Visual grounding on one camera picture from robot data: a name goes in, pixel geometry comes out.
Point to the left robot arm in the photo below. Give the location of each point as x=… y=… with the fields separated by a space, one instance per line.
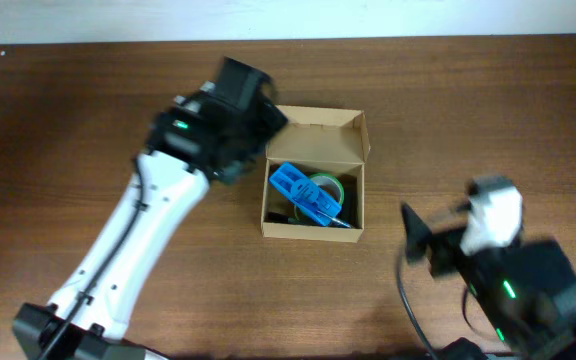
x=213 y=134

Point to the blue ballpoint pen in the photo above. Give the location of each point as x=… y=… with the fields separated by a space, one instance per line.
x=316 y=215

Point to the blue whiteboard duster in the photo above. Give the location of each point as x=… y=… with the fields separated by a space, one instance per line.
x=294 y=185

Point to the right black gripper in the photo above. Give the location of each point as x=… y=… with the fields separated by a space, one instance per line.
x=441 y=253

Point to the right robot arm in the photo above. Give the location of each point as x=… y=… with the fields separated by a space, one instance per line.
x=526 y=290

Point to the cardboard box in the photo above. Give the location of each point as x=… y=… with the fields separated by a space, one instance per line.
x=317 y=140

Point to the black sharpie marker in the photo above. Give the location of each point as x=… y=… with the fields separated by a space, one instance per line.
x=281 y=218

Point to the orange black stapler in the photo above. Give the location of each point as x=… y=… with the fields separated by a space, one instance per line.
x=349 y=208

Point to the green tape roll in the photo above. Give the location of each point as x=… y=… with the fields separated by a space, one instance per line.
x=328 y=183

